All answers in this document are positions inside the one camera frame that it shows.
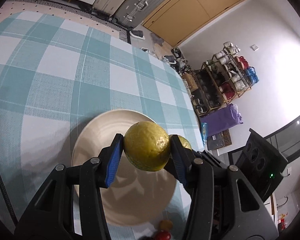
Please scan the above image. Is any cream round plate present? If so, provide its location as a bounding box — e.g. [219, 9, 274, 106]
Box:
[71, 109, 176, 226]

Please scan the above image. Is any teal checked tablecloth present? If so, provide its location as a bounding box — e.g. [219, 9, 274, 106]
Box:
[0, 11, 206, 240]

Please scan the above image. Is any wooden shoe rack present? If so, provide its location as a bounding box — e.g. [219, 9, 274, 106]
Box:
[191, 42, 259, 117]

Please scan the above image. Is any purple bag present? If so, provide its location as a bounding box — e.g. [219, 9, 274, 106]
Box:
[200, 103, 243, 137]

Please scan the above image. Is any green yellow citrus fruit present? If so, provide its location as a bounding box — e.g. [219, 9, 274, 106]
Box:
[169, 134, 192, 151]

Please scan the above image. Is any wooden door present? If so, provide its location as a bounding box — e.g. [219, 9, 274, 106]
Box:
[143, 0, 245, 47]

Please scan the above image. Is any yellow lemon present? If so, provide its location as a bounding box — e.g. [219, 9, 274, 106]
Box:
[124, 121, 171, 172]

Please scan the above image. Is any silver suitcase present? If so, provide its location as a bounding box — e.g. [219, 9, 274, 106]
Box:
[113, 0, 164, 30]

